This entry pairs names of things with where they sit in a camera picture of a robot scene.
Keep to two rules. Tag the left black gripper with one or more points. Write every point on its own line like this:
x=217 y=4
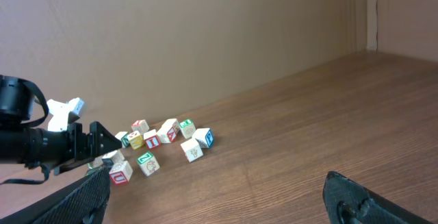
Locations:
x=67 y=150

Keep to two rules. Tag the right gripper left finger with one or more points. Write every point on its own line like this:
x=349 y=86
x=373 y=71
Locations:
x=83 y=201

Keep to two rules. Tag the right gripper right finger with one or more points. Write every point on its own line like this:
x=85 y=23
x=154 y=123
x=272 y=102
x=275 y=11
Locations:
x=348 y=202

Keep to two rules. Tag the blue edged wooden block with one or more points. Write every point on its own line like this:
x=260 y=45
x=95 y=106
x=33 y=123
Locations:
x=112 y=158

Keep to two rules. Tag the red I wooden block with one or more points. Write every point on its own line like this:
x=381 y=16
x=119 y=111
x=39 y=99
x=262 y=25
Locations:
x=151 y=139

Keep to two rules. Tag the cream wooden block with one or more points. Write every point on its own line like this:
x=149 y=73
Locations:
x=167 y=134

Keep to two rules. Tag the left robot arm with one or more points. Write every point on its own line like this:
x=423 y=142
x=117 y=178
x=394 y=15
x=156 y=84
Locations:
x=23 y=109

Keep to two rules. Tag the green V wooden block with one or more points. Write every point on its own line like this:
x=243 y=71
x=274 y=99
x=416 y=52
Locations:
x=97 y=162

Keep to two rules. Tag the red U wooden block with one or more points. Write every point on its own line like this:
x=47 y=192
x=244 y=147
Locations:
x=121 y=173

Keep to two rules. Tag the green edged block far left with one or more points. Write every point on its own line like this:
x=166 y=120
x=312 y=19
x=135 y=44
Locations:
x=122 y=136

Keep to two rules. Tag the yellow edged wooden block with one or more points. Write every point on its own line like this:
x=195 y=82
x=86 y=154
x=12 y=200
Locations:
x=135 y=140

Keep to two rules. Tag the green Z wooden block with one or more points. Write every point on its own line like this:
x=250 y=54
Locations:
x=148 y=163

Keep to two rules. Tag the tan wooden block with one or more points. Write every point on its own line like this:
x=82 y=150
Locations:
x=171 y=123

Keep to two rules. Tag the green E wooden block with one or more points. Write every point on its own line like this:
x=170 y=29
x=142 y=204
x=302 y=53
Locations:
x=187 y=128

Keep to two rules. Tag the red A wooden block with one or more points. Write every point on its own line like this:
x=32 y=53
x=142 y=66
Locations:
x=192 y=149

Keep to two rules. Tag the plain wooden block right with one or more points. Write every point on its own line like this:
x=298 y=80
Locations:
x=205 y=137

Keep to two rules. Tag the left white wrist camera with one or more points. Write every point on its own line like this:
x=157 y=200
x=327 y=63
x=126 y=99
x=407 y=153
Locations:
x=63 y=114

